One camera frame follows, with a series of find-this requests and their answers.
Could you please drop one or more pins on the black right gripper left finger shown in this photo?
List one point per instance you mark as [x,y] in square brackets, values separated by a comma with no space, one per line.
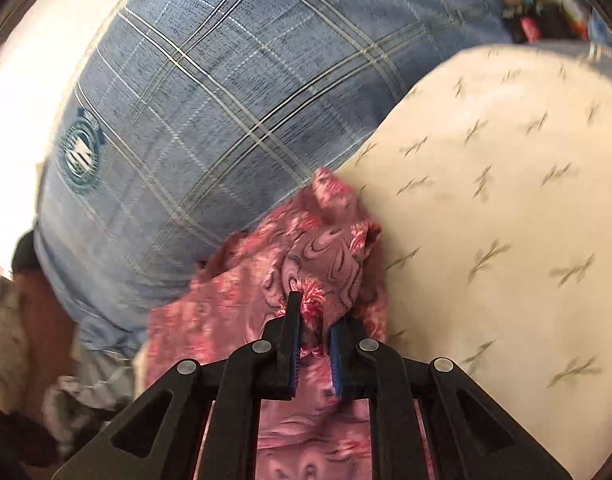
[198,421]

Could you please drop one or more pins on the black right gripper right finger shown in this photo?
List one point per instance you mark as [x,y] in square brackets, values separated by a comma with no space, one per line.
[431,420]

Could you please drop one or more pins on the pink floral garment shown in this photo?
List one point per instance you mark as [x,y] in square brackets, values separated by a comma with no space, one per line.
[323,244]

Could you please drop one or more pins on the grey striped towel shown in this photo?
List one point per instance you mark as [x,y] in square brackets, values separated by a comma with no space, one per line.
[78,406]

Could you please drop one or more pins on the cream leaf-print pillow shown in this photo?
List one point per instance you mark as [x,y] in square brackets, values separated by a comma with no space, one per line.
[492,183]

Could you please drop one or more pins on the blue plaid blanket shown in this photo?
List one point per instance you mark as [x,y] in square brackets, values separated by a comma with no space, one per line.
[194,119]

